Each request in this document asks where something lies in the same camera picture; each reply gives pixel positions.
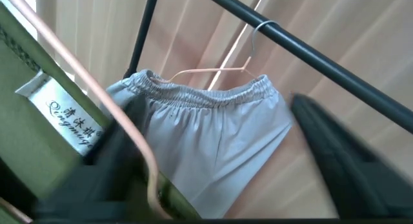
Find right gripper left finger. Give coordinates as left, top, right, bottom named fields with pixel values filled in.
left=34, top=94, right=152, bottom=219

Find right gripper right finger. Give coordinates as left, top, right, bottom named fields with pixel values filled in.
left=289, top=93, right=413, bottom=218

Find green garment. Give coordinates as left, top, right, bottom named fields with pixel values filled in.
left=0, top=1, right=201, bottom=222

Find pale grey shorts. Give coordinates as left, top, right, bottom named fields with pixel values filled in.
left=99, top=68, right=295, bottom=219

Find pink clothes hanger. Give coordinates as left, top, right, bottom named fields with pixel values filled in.
left=150, top=19, right=280, bottom=85
left=0, top=0, right=172, bottom=224

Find black clothes rack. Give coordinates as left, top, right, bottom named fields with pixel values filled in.
left=123, top=0, right=413, bottom=134

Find beige curtain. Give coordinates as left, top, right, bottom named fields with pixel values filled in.
left=35, top=0, right=413, bottom=219

